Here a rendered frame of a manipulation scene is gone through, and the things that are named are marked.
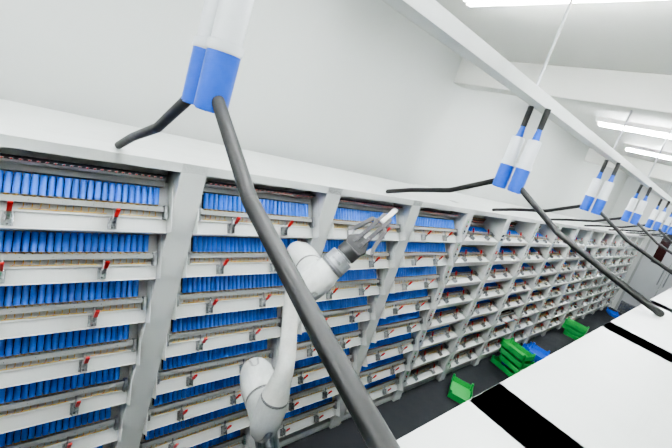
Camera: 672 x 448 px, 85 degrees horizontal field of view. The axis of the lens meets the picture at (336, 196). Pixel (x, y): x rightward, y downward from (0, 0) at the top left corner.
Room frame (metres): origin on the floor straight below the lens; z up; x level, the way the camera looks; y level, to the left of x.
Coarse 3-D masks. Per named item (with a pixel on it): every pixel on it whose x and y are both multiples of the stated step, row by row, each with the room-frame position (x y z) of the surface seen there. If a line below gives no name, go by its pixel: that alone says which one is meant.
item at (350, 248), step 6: (354, 234) 1.20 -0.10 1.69; (348, 240) 1.19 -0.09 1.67; (360, 240) 1.19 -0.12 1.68; (342, 246) 1.16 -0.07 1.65; (348, 246) 1.15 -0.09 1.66; (354, 246) 1.18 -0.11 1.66; (366, 246) 1.18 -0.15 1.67; (342, 252) 1.15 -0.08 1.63; (348, 252) 1.15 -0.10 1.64; (354, 252) 1.15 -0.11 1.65; (360, 252) 1.17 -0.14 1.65; (348, 258) 1.14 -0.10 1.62; (354, 258) 1.15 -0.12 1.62
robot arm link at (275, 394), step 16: (304, 256) 1.20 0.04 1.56; (288, 304) 1.23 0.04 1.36; (288, 320) 1.20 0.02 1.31; (288, 336) 1.17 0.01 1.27; (288, 352) 1.14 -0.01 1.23; (288, 368) 1.12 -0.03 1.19; (272, 384) 1.11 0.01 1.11; (288, 384) 1.12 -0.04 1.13; (272, 400) 1.10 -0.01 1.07; (288, 400) 1.14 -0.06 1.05
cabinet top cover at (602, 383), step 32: (640, 320) 1.08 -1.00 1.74; (576, 352) 0.69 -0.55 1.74; (608, 352) 0.74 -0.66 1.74; (640, 352) 0.81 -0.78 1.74; (512, 384) 0.50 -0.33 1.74; (544, 384) 0.53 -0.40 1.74; (576, 384) 0.56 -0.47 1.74; (608, 384) 0.60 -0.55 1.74; (640, 384) 0.64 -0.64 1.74; (448, 416) 0.39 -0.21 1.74; (480, 416) 0.40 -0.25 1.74; (544, 416) 0.45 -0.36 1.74; (576, 416) 0.47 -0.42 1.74; (608, 416) 0.50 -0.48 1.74; (640, 416) 0.53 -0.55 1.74
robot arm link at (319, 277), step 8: (312, 256) 1.20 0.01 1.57; (304, 264) 1.16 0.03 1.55; (312, 264) 1.14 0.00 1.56; (320, 264) 1.13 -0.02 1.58; (304, 272) 1.13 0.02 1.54; (312, 272) 1.11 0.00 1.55; (320, 272) 1.11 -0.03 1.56; (328, 272) 1.11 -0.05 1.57; (304, 280) 1.10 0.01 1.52; (312, 280) 1.10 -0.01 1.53; (320, 280) 1.10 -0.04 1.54; (328, 280) 1.11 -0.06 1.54; (336, 280) 1.13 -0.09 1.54; (312, 288) 1.09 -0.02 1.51; (320, 288) 1.10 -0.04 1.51; (328, 288) 1.11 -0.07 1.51; (320, 296) 1.11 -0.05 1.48
